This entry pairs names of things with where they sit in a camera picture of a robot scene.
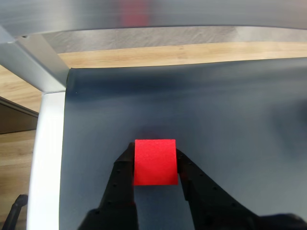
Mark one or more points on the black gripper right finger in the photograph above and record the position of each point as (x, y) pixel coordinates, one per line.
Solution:
(211, 206)

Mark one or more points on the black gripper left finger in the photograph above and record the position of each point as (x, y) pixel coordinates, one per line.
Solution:
(117, 191)

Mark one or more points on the red cube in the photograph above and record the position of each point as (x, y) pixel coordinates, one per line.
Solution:
(156, 163)

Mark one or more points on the dark grey mat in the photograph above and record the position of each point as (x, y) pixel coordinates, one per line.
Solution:
(216, 107)

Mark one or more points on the silver aluminium table frame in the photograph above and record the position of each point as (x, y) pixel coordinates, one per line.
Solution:
(36, 67)

